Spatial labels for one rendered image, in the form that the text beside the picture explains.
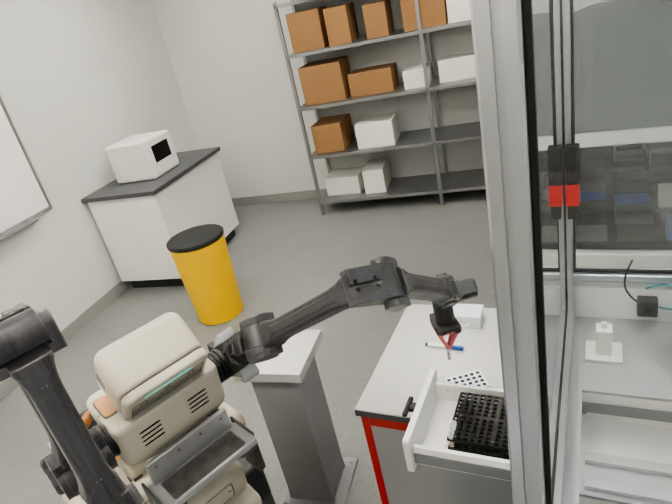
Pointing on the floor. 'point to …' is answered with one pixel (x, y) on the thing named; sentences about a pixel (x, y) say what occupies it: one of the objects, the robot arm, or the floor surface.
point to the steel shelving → (442, 182)
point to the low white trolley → (432, 493)
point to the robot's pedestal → (302, 424)
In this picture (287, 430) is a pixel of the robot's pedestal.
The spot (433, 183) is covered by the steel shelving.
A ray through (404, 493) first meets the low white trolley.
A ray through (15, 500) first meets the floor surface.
